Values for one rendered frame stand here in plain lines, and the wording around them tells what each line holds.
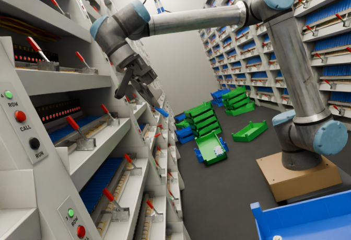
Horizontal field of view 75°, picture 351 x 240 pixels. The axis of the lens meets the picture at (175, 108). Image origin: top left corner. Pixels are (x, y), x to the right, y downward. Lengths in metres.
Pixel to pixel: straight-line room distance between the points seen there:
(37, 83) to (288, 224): 0.61
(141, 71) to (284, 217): 0.62
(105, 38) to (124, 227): 0.60
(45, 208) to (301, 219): 0.51
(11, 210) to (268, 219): 0.50
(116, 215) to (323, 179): 0.99
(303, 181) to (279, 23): 0.74
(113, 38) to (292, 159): 1.01
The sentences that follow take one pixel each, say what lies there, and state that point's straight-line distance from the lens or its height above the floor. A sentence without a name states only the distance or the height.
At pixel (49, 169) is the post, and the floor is 0.76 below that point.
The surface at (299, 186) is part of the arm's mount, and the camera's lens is 1.30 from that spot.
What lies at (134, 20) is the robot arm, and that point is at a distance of 0.88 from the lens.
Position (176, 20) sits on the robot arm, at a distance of 1.04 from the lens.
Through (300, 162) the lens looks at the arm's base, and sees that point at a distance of 1.31.
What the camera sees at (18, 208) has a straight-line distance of 0.38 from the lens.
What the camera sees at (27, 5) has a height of 1.10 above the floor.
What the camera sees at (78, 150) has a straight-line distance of 0.58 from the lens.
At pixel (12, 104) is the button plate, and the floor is 0.87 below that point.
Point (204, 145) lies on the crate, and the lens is 2.24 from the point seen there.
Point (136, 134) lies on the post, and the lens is 1.02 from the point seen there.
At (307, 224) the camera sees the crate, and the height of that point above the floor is 0.40.
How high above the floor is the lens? 0.82
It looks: 7 degrees down
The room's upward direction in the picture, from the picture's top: 23 degrees counter-clockwise
